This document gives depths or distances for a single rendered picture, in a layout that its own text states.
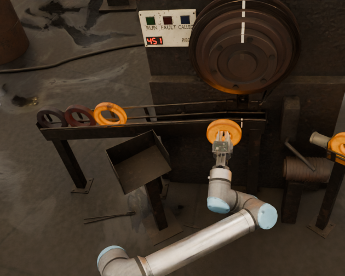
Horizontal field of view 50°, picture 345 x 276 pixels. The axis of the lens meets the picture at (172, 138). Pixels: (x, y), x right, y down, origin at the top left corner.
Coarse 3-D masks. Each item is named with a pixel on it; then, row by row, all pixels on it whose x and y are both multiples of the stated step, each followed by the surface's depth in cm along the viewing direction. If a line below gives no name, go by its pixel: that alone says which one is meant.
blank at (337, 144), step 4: (344, 132) 166; (336, 136) 168; (340, 136) 166; (344, 136) 164; (332, 140) 170; (336, 140) 169; (340, 140) 167; (344, 140) 165; (332, 144) 172; (336, 144) 170; (340, 144) 168; (332, 148) 173; (336, 148) 172; (340, 148) 170; (344, 148) 172; (340, 152) 171; (344, 152) 171; (340, 156) 173
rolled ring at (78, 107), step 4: (68, 108) 206; (72, 108) 205; (76, 108) 204; (80, 108) 204; (84, 108) 205; (88, 108) 206; (68, 112) 208; (72, 112) 207; (80, 112) 206; (84, 112) 205; (88, 112) 205; (92, 112) 208; (68, 116) 210; (88, 116) 207; (92, 116) 207; (68, 120) 213; (72, 120) 214; (76, 120) 217; (92, 120) 209; (72, 124) 215; (76, 124) 215; (80, 124) 217; (84, 124) 217; (88, 124) 215; (92, 124) 212; (80, 128) 216
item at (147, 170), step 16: (128, 144) 189; (144, 144) 194; (160, 144) 184; (112, 160) 191; (128, 160) 194; (144, 160) 192; (160, 160) 190; (128, 176) 187; (144, 176) 185; (128, 192) 181; (160, 208) 214; (144, 224) 234; (160, 224) 225; (176, 224) 232; (160, 240) 225
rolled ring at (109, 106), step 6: (102, 102) 202; (108, 102) 201; (96, 108) 202; (102, 108) 201; (108, 108) 200; (114, 108) 199; (120, 108) 202; (96, 114) 205; (120, 114) 202; (96, 120) 209; (102, 120) 210; (120, 120) 205
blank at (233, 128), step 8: (216, 120) 164; (224, 120) 162; (208, 128) 166; (216, 128) 164; (224, 128) 163; (232, 128) 162; (240, 128) 165; (208, 136) 168; (224, 136) 171; (232, 136) 166; (240, 136) 165
